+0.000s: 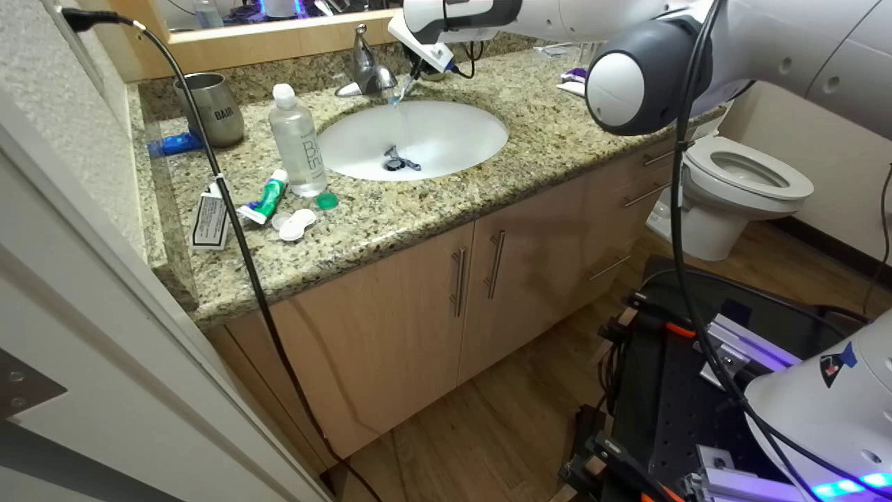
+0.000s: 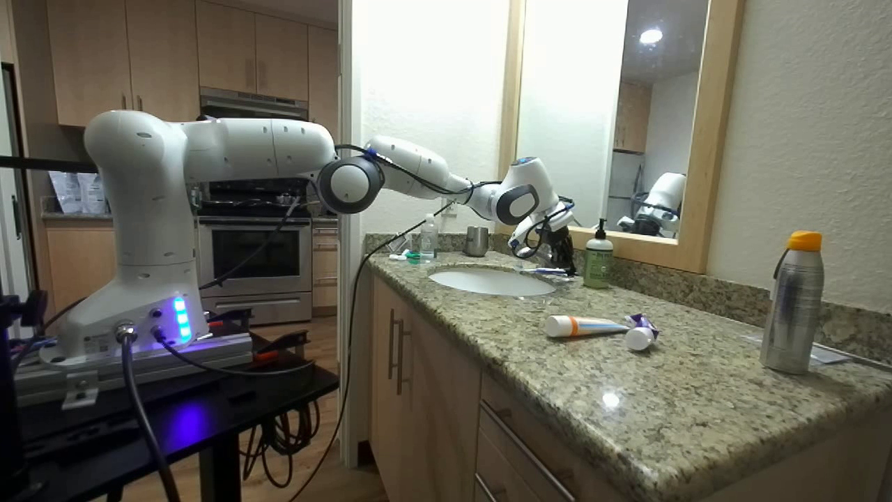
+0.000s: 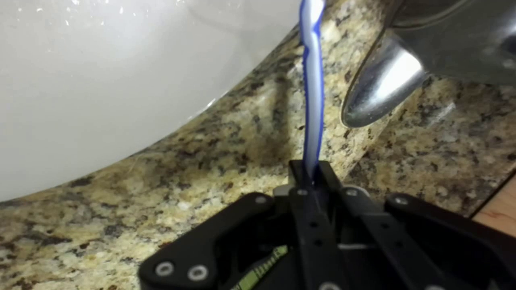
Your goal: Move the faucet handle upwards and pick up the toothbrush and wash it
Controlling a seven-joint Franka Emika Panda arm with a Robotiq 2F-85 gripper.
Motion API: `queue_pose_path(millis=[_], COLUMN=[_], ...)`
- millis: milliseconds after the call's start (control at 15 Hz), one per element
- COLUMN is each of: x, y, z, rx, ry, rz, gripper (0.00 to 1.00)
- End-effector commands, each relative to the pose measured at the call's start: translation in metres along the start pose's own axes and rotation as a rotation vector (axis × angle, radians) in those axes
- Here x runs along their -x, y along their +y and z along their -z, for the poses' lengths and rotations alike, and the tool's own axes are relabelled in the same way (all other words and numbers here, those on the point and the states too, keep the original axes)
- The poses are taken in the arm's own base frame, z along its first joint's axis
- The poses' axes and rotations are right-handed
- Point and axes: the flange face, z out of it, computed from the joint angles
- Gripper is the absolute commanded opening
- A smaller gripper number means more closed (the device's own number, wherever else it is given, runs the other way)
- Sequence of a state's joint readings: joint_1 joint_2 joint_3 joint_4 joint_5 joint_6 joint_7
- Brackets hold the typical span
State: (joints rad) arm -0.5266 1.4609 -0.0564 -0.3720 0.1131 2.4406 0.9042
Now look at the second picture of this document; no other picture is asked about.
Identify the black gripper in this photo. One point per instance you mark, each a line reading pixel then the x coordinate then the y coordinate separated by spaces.
pixel 556 232

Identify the light wood kitchen cabinets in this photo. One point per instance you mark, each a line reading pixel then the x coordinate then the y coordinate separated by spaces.
pixel 121 58

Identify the steel range hood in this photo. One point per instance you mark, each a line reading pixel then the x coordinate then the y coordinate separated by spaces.
pixel 252 103

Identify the white toothpaste tube orange band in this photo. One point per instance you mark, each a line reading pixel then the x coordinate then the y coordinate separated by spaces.
pixel 586 327

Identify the light wood vanity cabinet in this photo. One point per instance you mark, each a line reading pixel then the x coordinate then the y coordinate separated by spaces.
pixel 420 400

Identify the blue toothbrush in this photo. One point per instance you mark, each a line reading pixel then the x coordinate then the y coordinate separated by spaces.
pixel 545 274

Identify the purple and white tube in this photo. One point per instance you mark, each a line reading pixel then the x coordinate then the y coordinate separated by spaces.
pixel 642 337

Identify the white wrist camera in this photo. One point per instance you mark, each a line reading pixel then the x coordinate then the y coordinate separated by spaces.
pixel 525 238

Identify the stainless steel oven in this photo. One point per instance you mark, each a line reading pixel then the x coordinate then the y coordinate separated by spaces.
pixel 252 266

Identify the orange black clamp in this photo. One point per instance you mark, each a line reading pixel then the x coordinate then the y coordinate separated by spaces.
pixel 274 354

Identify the clear plastic bottle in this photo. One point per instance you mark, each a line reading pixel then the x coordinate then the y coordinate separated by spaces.
pixel 429 241

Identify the black robot table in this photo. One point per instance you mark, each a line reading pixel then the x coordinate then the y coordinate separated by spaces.
pixel 185 419

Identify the green soap pump bottle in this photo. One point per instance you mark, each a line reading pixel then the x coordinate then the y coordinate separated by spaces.
pixel 596 266

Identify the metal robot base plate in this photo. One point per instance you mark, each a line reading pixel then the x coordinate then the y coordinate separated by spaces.
pixel 140 366

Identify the wood framed wall mirror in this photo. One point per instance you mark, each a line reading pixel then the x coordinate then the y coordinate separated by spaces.
pixel 698 142

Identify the metal cup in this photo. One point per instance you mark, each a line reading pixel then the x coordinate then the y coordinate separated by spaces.
pixel 478 241

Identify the silver bottle orange cap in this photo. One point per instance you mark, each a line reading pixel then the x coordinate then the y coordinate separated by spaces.
pixel 791 308

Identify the white sink basin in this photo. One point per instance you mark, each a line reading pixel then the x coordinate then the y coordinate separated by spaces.
pixel 492 283

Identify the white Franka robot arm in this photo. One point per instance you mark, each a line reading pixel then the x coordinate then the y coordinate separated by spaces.
pixel 149 185

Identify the chrome sink faucet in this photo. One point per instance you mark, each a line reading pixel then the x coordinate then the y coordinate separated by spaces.
pixel 531 263

